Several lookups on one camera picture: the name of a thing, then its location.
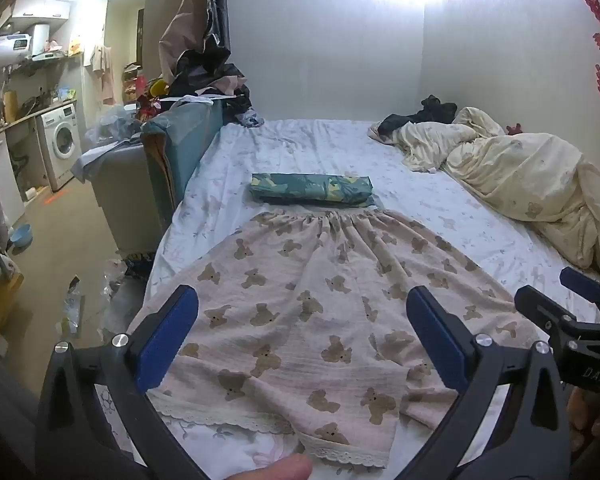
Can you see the black plastic sheet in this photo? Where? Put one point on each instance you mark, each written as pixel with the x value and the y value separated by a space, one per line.
pixel 219 10

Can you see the blue bowl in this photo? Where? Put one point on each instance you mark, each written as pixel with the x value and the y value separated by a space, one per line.
pixel 21 235

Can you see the white base cabinet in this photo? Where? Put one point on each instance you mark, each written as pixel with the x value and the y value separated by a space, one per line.
pixel 5 180

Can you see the red and yellow toy pile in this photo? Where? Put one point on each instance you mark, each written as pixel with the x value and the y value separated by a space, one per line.
pixel 147 95

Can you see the folded green patterned cloth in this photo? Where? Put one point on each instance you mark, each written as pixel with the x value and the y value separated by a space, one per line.
pixel 310 190

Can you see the wooden kitchen counter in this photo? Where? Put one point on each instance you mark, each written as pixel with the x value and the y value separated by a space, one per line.
pixel 25 119

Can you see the bed with floral sheet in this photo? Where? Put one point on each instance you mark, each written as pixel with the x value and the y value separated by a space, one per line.
pixel 330 145

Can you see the clear plastic bag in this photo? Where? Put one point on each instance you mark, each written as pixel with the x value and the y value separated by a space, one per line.
pixel 72 305

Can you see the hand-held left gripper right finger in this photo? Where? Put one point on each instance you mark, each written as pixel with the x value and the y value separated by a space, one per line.
pixel 437 340

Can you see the white wall cupboard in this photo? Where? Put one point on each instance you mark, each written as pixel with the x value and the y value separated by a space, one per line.
pixel 40 7

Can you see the cream bear print duvet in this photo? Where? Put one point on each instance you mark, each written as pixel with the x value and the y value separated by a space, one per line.
pixel 520 175

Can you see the white cylinder appliance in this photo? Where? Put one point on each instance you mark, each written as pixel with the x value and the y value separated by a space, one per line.
pixel 40 40

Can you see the person's right hand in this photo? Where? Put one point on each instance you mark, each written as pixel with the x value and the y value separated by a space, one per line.
pixel 587 425

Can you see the grey blue cloth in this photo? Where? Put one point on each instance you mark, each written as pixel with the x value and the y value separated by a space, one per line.
pixel 100 155

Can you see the hanging pink towel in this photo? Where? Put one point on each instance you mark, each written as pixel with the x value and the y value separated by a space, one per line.
pixel 104 72

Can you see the person's left hand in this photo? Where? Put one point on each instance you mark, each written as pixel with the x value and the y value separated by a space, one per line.
pixel 275 470

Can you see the yellow stool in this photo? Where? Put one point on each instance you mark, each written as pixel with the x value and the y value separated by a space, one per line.
pixel 0 305

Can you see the red plush toy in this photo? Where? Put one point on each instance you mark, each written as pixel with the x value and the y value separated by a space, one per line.
pixel 515 128

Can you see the white washing machine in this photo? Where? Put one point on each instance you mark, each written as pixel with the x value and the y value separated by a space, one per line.
pixel 60 140

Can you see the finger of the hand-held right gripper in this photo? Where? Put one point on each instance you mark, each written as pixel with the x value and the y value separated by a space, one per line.
pixel 537 305
pixel 587 285

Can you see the brown curtain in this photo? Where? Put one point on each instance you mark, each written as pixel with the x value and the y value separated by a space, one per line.
pixel 185 20

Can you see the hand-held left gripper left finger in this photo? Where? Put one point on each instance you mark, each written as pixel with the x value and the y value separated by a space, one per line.
pixel 167 340

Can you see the pile of dark clothes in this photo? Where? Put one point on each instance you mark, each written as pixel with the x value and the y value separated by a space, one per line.
pixel 215 77

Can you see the black clothes on bed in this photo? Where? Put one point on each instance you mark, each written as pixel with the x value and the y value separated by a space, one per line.
pixel 435 110

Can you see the white water heater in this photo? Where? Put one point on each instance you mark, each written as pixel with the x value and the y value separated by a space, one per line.
pixel 5 50

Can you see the grey storage box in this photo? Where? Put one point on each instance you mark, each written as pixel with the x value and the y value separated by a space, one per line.
pixel 125 200

